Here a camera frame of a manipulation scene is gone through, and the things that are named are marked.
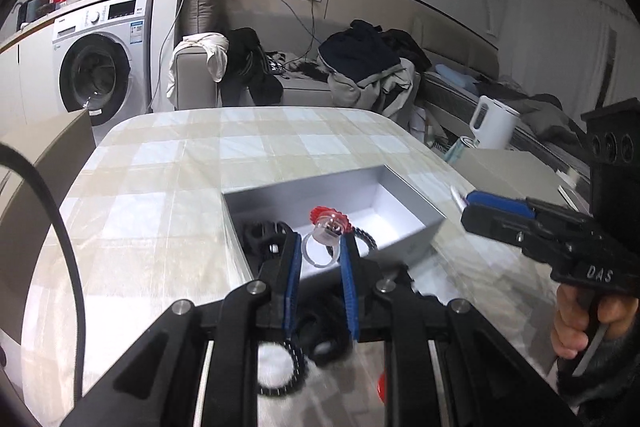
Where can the white electric kettle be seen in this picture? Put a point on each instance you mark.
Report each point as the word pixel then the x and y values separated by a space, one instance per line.
pixel 495 124

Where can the small red trinket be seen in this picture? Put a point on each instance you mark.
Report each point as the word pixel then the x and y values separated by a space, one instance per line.
pixel 381 388

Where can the beige chair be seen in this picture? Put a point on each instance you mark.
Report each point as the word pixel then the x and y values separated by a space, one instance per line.
pixel 30 187

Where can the black cooking pot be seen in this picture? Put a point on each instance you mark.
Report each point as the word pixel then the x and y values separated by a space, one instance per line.
pixel 34 9

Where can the beige cushion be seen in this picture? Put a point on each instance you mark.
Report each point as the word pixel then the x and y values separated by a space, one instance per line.
pixel 202 2

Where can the striped cloth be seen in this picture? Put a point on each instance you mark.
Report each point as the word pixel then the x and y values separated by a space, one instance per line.
pixel 280 64

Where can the light blue pillow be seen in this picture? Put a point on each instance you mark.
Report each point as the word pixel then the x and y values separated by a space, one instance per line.
pixel 455 76

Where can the grey cardboard box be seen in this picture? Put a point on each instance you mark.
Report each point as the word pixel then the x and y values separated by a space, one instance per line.
pixel 325 192

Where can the white washing machine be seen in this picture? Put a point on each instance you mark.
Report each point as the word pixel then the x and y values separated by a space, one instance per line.
pixel 100 57

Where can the beige sofa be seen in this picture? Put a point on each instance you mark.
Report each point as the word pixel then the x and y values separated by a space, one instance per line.
pixel 305 92

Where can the bed with grey bedding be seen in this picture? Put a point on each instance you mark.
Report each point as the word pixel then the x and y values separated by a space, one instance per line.
pixel 540 112

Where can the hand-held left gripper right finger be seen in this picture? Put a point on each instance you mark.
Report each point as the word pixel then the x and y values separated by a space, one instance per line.
pixel 350 292

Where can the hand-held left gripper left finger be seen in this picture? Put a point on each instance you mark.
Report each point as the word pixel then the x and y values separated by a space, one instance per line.
pixel 289 287

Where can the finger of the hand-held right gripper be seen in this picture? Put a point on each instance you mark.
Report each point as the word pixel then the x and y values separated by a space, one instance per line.
pixel 500 203
pixel 495 224

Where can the black scrunchie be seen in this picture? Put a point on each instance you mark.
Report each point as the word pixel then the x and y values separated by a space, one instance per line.
pixel 322 339

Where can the pile of dark clothes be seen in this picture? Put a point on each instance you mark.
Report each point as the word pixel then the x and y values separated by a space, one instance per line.
pixel 370 62

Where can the checkered tablecloth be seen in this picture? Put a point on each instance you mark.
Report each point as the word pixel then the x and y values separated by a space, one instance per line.
pixel 165 187

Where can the kitchen counter cabinet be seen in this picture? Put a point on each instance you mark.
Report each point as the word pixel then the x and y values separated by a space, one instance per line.
pixel 20 72

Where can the person's right hand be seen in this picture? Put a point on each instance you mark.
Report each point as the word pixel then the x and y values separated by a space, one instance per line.
pixel 567 317

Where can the white cloth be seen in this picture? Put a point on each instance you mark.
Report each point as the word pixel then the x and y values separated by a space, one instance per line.
pixel 210 52

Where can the black clothes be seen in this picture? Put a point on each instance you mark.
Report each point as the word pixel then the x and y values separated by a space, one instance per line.
pixel 250 67

